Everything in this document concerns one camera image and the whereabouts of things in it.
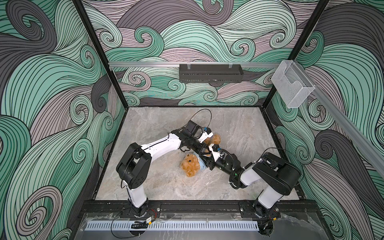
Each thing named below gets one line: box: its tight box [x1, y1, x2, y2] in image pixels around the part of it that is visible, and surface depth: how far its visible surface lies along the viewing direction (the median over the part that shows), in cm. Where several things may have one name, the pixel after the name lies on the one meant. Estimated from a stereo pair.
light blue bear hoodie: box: [192, 152, 207, 171], surface depth 83 cm
